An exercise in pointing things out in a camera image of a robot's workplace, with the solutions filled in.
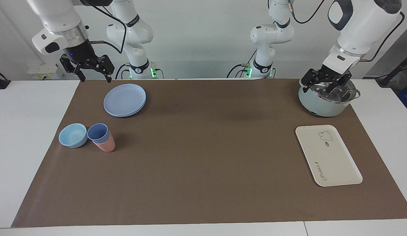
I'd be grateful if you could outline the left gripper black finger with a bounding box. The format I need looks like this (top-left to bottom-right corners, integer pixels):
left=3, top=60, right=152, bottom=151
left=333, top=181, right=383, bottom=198
left=300, top=69, right=322, bottom=92
left=325, top=73, right=353, bottom=95

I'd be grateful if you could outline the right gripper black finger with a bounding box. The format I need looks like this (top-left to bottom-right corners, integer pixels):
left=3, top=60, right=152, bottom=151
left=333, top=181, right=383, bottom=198
left=60, top=54, right=86, bottom=83
left=93, top=55, right=115, bottom=83

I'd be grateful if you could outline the blue ribbed plastic cup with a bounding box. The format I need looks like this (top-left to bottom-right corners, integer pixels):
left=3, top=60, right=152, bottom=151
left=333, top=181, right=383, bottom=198
left=87, top=123, right=111, bottom=144

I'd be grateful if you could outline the pink plastic cup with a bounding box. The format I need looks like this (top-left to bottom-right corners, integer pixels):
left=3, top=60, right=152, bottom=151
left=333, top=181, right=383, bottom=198
left=92, top=133, right=116, bottom=152

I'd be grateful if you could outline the cream rabbit print tray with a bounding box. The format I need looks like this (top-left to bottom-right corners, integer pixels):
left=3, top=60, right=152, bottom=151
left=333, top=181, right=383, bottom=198
left=295, top=125, right=363, bottom=187

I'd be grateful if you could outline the glass pot lid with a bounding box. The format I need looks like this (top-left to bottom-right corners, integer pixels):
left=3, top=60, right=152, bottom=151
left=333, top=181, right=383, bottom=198
left=303, top=79, right=357, bottom=104

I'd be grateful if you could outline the pale green cooking pot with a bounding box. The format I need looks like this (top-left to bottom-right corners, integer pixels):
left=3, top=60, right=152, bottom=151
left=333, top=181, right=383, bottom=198
left=298, top=78, right=361, bottom=118

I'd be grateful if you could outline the pale blue round plate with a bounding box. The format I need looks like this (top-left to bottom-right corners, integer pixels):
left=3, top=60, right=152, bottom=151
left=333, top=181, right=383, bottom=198
left=103, top=84, right=147, bottom=118

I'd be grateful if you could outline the black tripod leg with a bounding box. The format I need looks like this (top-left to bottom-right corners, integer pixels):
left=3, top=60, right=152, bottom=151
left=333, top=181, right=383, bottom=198
left=375, top=52, right=407, bottom=88

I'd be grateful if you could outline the light blue plastic bowl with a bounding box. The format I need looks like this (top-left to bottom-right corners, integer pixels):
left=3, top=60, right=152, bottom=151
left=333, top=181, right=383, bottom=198
left=58, top=123, right=88, bottom=148

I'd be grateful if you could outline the brown table mat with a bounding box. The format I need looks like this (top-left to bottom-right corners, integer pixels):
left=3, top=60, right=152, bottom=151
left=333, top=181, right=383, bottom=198
left=11, top=79, right=407, bottom=228

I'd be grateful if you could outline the black base cable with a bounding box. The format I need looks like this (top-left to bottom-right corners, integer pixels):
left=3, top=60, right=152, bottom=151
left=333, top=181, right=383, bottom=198
left=115, top=64, right=130, bottom=80
left=226, top=49, right=258, bottom=78

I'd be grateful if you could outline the white wall socket box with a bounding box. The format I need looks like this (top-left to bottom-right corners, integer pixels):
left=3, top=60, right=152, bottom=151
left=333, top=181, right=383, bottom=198
left=28, top=64, right=65, bottom=80

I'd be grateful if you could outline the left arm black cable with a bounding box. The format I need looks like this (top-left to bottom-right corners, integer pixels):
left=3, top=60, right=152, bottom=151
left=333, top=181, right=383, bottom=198
left=287, top=0, right=406, bottom=63

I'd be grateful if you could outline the black clamp mount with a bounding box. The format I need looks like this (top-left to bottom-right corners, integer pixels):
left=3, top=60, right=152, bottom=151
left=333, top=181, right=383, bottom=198
left=0, top=69, right=11, bottom=89

